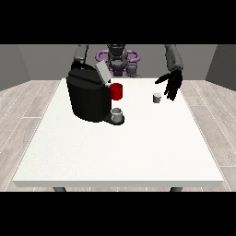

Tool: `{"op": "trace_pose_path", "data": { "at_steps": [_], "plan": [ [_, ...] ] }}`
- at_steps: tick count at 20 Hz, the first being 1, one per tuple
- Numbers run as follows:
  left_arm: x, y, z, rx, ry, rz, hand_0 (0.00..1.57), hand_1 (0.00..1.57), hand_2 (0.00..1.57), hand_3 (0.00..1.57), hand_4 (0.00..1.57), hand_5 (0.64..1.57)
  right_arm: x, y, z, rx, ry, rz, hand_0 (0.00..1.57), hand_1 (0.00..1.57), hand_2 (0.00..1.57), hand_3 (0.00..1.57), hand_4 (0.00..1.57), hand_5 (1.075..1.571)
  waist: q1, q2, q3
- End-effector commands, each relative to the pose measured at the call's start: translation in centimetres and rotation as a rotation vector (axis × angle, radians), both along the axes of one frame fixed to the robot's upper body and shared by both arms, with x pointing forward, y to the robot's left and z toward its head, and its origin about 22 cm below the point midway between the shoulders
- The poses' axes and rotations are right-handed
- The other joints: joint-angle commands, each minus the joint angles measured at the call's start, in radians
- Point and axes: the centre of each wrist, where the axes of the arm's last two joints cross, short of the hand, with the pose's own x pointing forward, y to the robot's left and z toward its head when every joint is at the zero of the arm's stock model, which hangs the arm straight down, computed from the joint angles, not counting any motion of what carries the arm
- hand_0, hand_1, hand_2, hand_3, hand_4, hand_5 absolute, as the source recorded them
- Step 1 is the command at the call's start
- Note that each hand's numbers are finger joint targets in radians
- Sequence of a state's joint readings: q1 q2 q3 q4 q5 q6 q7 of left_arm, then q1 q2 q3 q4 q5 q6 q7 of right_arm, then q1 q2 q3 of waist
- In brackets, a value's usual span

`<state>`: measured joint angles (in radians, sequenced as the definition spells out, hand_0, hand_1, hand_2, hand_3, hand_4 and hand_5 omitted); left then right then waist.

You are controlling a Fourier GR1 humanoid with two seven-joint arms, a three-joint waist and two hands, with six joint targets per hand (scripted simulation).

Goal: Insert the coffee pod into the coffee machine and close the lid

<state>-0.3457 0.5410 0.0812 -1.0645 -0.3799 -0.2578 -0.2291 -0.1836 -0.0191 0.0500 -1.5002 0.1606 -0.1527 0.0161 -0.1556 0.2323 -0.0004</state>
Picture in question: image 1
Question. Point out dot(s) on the black coffee machine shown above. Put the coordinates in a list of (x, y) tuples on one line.
[(87, 95)]

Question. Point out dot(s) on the pale grey machine lid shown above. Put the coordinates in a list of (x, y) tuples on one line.
[(103, 71)]

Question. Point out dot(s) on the dark table leg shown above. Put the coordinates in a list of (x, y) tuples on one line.
[(176, 189), (59, 189)]

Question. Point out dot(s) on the small grey cup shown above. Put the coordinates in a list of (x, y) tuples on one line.
[(116, 114)]

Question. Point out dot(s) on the red pod holder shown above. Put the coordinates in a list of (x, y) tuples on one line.
[(116, 91)]

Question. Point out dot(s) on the small grey coffee pod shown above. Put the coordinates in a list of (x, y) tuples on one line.
[(157, 98)]

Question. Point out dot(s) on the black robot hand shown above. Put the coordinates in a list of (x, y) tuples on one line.
[(76, 65), (172, 82)]

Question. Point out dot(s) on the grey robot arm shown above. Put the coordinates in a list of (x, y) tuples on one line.
[(174, 57), (80, 53)]

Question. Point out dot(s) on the grey robot trunk purple rings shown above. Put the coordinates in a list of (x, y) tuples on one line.
[(117, 61)]

